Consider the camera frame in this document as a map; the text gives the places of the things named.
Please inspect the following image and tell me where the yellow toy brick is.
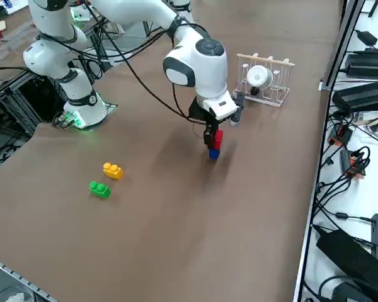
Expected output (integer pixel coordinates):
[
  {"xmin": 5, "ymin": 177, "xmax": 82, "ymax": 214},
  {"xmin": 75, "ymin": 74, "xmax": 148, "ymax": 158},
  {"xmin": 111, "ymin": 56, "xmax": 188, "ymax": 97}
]
[{"xmin": 103, "ymin": 162, "xmax": 124, "ymax": 181}]

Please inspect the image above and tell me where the aluminium frame post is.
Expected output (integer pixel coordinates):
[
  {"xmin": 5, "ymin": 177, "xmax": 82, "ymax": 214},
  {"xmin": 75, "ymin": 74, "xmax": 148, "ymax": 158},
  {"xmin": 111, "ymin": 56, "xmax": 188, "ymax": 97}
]
[{"xmin": 319, "ymin": 0, "xmax": 366, "ymax": 92}]

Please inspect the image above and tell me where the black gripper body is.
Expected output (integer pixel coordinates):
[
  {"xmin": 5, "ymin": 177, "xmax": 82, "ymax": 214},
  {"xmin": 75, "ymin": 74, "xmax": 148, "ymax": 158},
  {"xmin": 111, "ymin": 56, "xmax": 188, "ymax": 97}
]
[{"xmin": 188, "ymin": 98, "xmax": 222, "ymax": 130}]

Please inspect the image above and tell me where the black power supply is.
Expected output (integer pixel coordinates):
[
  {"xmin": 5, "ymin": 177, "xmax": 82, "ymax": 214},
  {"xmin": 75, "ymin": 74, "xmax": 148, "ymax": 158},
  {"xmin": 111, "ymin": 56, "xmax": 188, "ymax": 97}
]
[
  {"xmin": 316, "ymin": 225, "xmax": 378, "ymax": 302},
  {"xmin": 331, "ymin": 79, "xmax": 378, "ymax": 113},
  {"xmin": 345, "ymin": 50, "xmax": 378, "ymax": 80}
]

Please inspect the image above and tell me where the white wire cup rack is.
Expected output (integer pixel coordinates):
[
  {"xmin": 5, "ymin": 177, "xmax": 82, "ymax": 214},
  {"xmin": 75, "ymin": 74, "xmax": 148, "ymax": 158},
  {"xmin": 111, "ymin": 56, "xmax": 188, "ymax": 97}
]
[{"xmin": 232, "ymin": 52, "xmax": 296, "ymax": 108}]

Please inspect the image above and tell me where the orange black adapter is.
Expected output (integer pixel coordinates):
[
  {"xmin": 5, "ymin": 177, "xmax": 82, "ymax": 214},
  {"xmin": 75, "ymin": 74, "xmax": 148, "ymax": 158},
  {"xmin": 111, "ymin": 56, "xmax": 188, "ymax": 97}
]
[{"xmin": 329, "ymin": 124, "xmax": 353, "ymax": 147}]

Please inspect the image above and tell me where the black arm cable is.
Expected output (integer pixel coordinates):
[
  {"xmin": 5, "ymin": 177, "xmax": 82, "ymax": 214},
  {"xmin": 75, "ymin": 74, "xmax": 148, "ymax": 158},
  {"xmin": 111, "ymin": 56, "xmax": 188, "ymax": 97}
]
[{"xmin": 81, "ymin": 0, "xmax": 209, "ymax": 123}]

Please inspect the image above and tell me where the dark grey wrist camera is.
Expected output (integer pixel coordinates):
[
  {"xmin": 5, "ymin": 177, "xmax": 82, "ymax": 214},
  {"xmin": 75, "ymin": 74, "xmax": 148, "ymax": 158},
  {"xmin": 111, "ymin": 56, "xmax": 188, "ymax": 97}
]
[{"xmin": 229, "ymin": 91, "xmax": 246, "ymax": 127}]

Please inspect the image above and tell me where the white cup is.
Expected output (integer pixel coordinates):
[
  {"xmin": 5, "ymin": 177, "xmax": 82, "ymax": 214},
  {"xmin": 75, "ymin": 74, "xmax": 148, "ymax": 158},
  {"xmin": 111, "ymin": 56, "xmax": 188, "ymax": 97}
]
[{"xmin": 246, "ymin": 65, "xmax": 274, "ymax": 88}]

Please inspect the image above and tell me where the green toy brick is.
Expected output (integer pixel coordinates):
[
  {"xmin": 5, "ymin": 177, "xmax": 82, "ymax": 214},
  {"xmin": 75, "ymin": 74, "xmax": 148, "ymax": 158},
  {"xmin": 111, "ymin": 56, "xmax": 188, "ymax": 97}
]
[{"xmin": 89, "ymin": 181, "xmax": 112, "ymax": 199}]

